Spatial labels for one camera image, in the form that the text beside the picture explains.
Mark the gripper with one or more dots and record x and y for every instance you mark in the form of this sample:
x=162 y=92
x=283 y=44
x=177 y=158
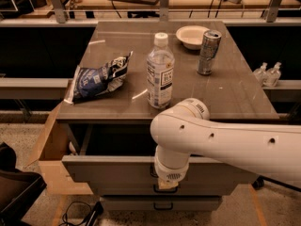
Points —
x=171 y=172

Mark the grey top drawer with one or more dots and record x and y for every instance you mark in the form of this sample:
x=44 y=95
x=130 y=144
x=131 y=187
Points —
x=117 y=159

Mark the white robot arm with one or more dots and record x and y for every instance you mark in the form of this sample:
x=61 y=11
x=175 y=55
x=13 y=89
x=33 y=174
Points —
x=269 y=150

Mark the grey drawer cabinet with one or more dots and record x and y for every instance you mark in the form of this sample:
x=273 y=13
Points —
x=231 y=93

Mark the black chair base wheels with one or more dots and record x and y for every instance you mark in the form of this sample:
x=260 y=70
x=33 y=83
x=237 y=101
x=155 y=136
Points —
x=260 y=181

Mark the cardboard box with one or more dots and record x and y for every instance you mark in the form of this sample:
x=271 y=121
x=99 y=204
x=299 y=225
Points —
x=52 y=144

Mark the clear plastic water bottle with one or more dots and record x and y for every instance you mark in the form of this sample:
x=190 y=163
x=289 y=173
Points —
x=160 y=65

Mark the blue chip bag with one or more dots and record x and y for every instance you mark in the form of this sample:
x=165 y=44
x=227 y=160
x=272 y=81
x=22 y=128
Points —
x=89 y=83

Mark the black office chair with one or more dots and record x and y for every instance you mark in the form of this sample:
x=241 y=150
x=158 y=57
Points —
x=18 y=189

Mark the left sanitizer bottle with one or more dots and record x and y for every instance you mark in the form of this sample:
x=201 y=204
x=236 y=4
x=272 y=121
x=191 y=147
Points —
x=260 y=73

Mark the sanitizer bottle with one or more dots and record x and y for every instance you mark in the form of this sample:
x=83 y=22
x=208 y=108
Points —
x=272 y=75
x=260 y=73

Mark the white bowl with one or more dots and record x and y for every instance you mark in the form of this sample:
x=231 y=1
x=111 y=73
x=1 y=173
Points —
x=191 y=36

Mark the right sanitizer bottle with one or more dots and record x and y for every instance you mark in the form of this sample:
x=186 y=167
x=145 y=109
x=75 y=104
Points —
x=272 y=75

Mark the silver drink can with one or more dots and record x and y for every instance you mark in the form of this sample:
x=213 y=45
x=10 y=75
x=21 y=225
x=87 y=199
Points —
x=209 y=47

